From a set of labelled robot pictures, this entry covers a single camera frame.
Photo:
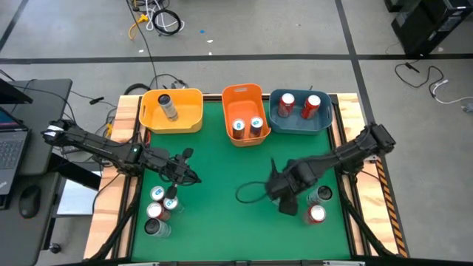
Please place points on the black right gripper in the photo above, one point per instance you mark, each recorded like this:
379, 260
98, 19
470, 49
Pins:
292, 181

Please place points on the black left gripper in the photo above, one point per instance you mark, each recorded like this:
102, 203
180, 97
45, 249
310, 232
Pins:
168, 166

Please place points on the silver blue Red Bull can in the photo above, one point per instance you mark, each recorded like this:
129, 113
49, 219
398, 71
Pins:
238, 125
170, 202
256, 123
157, 193

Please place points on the red Fanta soda can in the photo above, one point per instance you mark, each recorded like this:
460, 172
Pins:
311, 104
317, 213
286, 103
155, 210

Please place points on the yellow plastic bin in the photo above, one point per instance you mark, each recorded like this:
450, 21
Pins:
184, 122

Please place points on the dark teal plastic bin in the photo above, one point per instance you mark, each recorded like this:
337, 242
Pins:
299, 123

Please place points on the orange plastic bin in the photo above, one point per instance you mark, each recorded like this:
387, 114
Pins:
244, 107

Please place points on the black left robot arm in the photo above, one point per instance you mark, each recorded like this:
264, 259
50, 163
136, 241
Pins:
99, 146

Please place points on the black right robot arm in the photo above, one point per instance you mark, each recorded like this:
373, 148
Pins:
351, 151

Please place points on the plywood side board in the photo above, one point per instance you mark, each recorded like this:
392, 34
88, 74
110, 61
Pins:
99, 229
354, 111

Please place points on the white flat sheet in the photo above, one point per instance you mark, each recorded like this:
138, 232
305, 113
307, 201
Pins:
77, 199

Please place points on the yellow black hazard tape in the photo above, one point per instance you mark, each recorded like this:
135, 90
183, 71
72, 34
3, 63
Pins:
391, 207

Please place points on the black floor plug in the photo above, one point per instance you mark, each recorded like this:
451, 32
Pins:
97, 100

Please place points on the black round caster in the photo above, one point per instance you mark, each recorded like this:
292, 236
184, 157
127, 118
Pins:
55, 248

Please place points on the black computer mouse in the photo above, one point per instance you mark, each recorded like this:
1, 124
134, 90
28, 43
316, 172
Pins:
30, 201

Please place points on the grey office desk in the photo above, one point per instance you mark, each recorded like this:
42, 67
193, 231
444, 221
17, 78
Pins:
48, 111

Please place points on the black laptop computer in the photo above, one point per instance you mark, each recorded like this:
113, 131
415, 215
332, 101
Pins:
11, 155

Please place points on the black laptop lid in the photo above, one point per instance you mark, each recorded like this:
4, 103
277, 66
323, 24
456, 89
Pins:
13, 92

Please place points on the black computer tower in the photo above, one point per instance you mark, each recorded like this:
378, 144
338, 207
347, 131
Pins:
428, 26

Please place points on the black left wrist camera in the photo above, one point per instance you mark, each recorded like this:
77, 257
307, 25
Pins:
188, 152

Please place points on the white aluminium frame post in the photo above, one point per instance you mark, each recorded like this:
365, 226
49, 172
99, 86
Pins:
343, 263
138, 263

